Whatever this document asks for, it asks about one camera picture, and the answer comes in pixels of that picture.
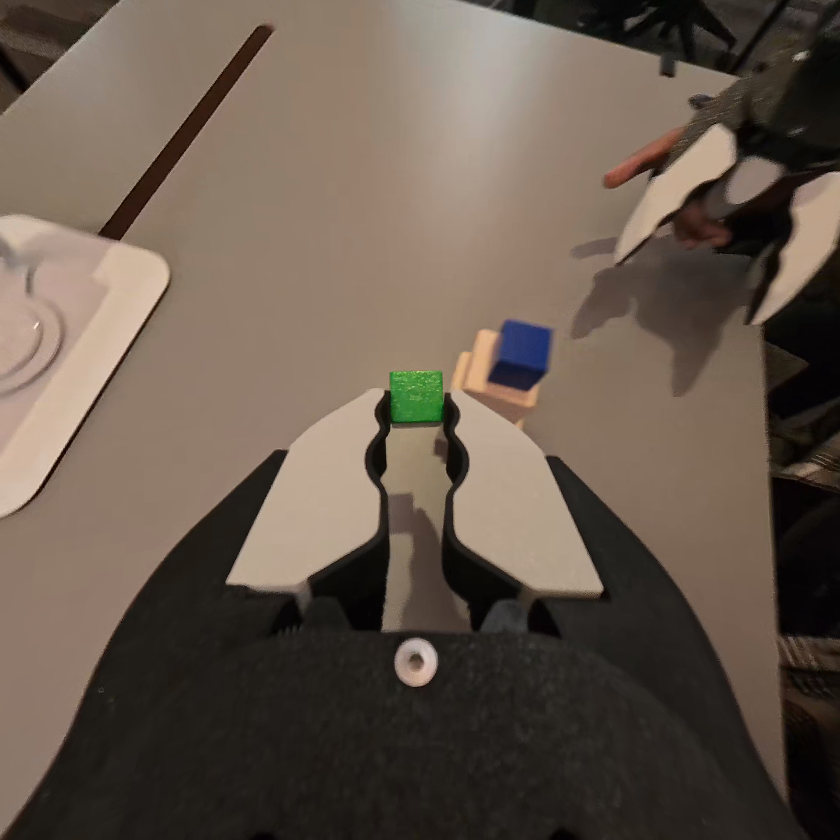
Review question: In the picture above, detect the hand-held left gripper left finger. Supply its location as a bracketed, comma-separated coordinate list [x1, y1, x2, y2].
[225, 387, 389, 596]

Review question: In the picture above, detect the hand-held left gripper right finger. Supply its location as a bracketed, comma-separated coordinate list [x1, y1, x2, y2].
[443, 388, 605, 601]

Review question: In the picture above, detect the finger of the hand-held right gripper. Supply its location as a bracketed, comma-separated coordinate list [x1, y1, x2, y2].
[613, 125, 739, 266]
[745, 172, 840, 327]

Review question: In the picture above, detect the large plain wooden cube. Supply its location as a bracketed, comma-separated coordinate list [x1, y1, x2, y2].
[453, 351, 542, 431]

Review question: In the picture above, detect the blue wooden cube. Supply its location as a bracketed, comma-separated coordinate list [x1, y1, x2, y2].
[489, 320, 554, 389]

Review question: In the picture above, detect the small green wooden cube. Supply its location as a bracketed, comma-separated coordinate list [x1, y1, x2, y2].
[388, 371, 445, 424]

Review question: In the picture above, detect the medium plain wooden cube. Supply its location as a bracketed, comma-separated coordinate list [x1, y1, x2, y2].
[471, 329, 546, 409]

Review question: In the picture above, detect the person's right hand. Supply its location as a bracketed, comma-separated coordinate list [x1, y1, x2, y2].
[604, 128, 735, 250]

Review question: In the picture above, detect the black chair base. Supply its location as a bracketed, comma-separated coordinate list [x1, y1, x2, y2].
[577, 0, 739, 78]

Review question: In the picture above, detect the white document stand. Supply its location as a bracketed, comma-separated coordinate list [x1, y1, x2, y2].
[0, 214, 172, 519]

